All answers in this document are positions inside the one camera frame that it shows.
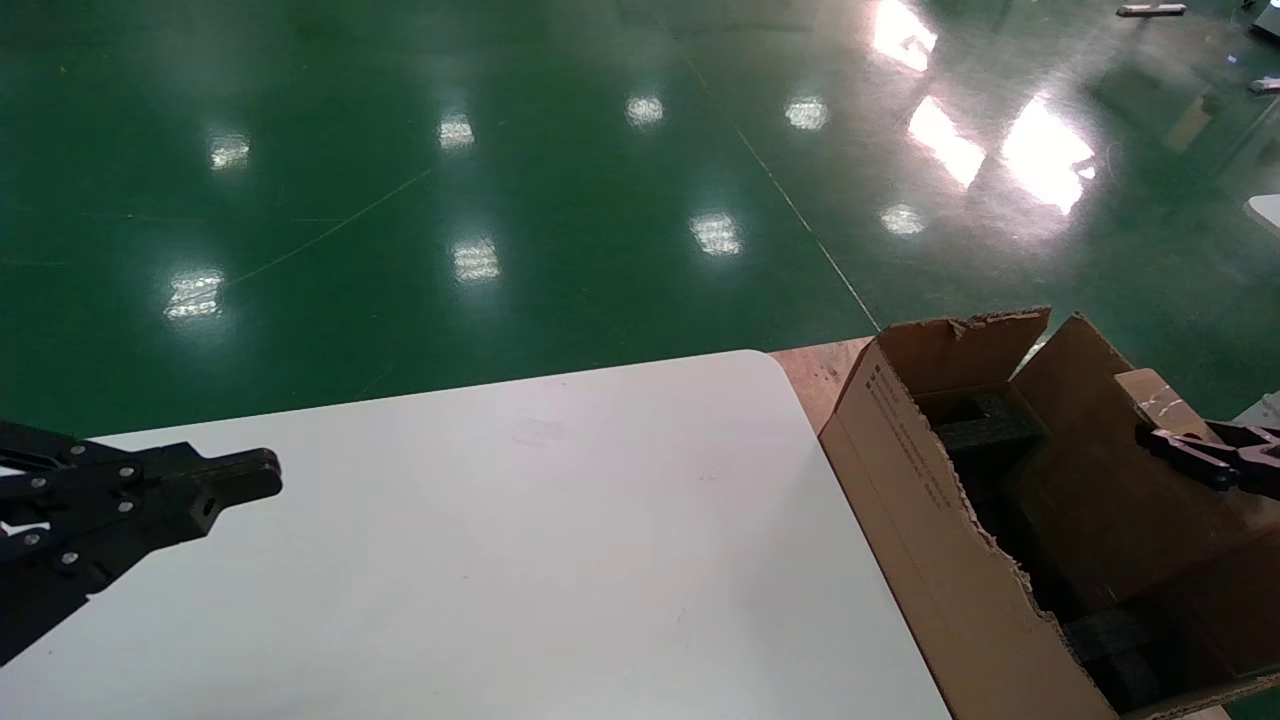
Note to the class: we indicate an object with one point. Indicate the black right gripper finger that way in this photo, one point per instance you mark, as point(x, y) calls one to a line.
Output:
point(1250, 435)
point(1190, 458)

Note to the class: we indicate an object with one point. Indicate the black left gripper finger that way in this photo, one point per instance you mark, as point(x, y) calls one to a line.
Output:
point(100, 550)
point(240, 472)

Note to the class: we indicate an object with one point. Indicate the small taped cardboard box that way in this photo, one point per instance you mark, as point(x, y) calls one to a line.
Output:
point(1150, 393)

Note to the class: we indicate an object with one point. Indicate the big open cardboard box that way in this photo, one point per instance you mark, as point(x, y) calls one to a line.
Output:
point(930, 540)

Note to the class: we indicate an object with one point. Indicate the black foam block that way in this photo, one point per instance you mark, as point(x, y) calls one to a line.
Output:
point(1120, 645)
point(990, 425)

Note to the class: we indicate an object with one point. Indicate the white rounded panel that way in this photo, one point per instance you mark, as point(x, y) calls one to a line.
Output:
point(1265, 213)

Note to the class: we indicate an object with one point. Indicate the reddish wooden board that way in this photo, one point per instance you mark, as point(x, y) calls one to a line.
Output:
point(820, 380)

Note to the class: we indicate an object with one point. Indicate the white flat bar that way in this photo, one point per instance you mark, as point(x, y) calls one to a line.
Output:
point(1150, 10)

